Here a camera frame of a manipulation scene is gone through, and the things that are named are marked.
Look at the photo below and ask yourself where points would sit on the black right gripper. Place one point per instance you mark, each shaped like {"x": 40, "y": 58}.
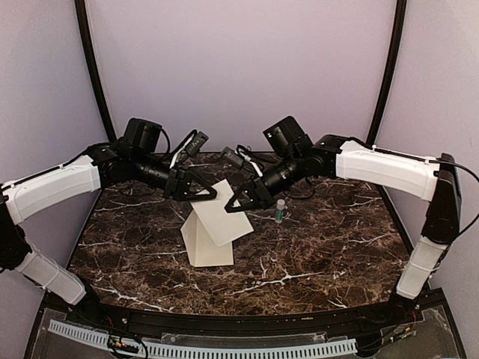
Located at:
{"x": 263, "y": 200}

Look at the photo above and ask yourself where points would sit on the black corner frame post right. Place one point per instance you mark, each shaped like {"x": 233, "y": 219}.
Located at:
{"x": 389, "y": 70}

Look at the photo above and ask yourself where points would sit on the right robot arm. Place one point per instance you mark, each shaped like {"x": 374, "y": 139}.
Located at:
{"x": 431, "y": 179}

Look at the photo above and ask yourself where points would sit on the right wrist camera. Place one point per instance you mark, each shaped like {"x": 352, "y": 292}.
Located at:
{"x": 242, "y": 158}

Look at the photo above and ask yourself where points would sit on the black corner frame post left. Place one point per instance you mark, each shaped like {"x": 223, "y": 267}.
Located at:
{"x": 93, "y": 70}

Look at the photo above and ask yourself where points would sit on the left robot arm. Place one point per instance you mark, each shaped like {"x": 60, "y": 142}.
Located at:
{"x": 132, "y": 157}

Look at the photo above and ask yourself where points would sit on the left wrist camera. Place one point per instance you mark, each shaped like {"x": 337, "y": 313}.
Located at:
{"x": 188, "y": 148}

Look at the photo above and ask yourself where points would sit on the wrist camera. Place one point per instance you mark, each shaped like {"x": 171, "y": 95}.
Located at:
{"x": 242, "y": 158}
{"x": 188, "y": 148}

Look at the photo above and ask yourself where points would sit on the white letter paper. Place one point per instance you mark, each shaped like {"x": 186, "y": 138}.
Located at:
{"x": 223, "y": 227}

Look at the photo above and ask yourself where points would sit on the black corner frame post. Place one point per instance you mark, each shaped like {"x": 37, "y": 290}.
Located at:
{"x": 389, "y": 70}
{"x": 93, "y": 70}

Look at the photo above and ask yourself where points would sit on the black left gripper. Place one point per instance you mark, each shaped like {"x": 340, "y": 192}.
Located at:
{"x": 174, "y": 187}

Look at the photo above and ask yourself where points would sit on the black front rail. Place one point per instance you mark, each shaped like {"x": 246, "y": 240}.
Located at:
{"x": 145, "y": 323}

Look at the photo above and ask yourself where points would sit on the cream envelope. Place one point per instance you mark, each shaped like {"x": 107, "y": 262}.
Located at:
{"x": 200, "y": 248}

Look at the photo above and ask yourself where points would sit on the small glue bottle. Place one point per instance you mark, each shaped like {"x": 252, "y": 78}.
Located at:
{"x": 280, "y": 211}

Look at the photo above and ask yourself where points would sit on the white slotted cable duct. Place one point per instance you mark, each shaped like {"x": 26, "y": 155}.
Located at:
{"x": 189, "y": 346}

